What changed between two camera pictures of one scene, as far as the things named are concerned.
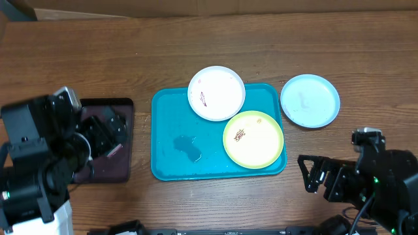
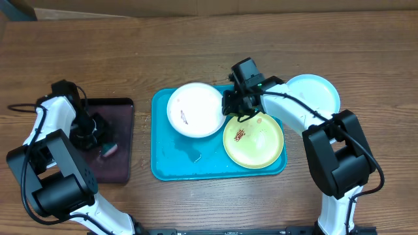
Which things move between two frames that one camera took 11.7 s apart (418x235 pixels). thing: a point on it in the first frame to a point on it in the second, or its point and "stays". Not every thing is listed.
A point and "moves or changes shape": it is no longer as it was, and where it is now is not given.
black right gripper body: (350, 187) to (238, 104)
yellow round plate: (253, 140) stays
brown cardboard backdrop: (55, 10) stays
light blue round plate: (310, 100) stays
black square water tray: (116, 167) stays
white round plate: (216, 93) moves or changes shape
